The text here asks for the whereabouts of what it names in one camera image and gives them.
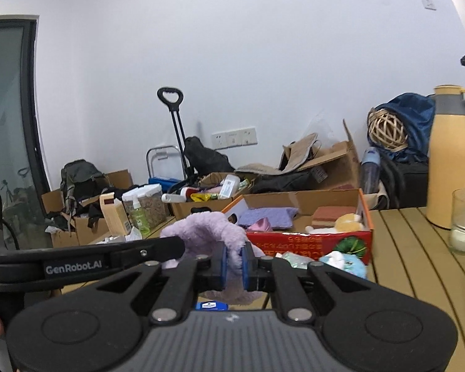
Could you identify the green spray bottle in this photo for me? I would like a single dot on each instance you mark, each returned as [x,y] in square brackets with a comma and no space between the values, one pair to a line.
[141,219]

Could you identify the dark framed glass door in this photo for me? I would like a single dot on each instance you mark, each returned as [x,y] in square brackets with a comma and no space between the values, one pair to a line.
[7,124]

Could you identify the black flat bag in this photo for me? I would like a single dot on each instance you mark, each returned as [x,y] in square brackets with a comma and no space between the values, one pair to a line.
[283,182]

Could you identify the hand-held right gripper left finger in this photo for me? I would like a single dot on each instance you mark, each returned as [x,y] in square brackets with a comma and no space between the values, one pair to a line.
[224,263]

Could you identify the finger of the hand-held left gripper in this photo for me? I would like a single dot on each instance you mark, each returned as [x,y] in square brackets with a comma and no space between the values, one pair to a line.
[151,250]

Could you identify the fuzzy lilac plush cloth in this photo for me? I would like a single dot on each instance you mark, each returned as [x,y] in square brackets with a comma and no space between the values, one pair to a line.
[209,228]

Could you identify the white yellow plush sheep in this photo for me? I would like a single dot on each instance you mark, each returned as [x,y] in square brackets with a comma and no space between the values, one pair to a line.
[348,223]

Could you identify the small white box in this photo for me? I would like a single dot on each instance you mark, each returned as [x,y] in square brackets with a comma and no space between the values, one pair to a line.
[228,186]

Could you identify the white bottle red cap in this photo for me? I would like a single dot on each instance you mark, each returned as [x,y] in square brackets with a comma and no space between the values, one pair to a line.
[174,198]

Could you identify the yellow thermos jug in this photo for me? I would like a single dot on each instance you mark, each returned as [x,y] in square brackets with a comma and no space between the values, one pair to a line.
[449,162]

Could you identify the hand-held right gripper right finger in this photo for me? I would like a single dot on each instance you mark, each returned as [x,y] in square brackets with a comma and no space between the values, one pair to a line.
[246,263]

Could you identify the rattan ball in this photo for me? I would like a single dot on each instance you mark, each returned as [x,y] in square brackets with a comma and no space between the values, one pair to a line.
[387,128]

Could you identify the folded silver step stool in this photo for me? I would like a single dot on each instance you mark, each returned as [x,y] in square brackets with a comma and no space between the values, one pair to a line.
[162,155]

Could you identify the low cardboard box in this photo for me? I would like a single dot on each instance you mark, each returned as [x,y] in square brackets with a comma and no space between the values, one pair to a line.
[201,209]

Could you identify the purple knit pouch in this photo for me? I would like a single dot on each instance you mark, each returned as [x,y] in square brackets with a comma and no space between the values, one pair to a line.
[271,214]

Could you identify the beige carton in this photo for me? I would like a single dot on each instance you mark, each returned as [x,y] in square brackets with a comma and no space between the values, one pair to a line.
[114,217]

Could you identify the red cardboard box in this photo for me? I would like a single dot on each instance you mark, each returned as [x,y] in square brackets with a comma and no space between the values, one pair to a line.
[314,242]

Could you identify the pink satin cloth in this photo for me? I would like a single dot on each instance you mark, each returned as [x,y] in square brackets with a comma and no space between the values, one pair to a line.
[261,225]

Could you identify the glass cup with candle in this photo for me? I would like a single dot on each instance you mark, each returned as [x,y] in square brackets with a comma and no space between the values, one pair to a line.
[463,240]

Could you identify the yellow packet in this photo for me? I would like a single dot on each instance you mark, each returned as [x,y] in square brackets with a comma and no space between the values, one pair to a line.
[203,197]

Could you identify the white crumpled paper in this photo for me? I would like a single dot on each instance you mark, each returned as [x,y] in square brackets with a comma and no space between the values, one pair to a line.
[133,234]

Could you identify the brick red sponge block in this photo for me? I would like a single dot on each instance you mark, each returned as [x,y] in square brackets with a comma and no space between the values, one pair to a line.
[327,215]

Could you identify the white wall socket strip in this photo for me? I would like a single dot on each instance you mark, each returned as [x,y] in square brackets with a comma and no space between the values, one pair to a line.
[232,138]

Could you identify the dark green backpack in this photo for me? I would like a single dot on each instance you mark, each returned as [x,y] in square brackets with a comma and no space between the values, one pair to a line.
[81,174]

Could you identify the large open cardboard box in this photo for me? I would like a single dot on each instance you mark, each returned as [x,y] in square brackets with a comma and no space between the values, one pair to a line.
[333,162]

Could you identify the clear grain container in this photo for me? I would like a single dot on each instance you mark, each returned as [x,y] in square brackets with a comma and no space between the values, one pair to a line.
[153,205]

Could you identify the white blue plush toy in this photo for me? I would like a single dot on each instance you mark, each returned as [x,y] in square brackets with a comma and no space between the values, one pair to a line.
[345,265]

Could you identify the brown paper bag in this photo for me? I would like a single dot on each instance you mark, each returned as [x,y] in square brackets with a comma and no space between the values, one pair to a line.
[298,151]

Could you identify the blue plastic crate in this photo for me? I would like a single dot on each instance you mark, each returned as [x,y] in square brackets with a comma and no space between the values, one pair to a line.
[161,182]

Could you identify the black trolley bag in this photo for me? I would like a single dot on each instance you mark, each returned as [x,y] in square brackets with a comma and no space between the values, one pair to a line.
[205,157]

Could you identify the blue white tissue packet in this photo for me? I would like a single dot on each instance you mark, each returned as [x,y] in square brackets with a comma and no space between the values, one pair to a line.
[213,305]

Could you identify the blue water bottle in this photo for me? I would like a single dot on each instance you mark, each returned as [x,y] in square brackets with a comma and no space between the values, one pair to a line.
[370,170]

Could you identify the dark blue jacket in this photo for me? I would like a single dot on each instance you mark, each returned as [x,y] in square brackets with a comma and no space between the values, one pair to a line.
[418,124]

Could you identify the cardboard box with clothes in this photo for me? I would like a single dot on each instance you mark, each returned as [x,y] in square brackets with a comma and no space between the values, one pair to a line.
[85,232]

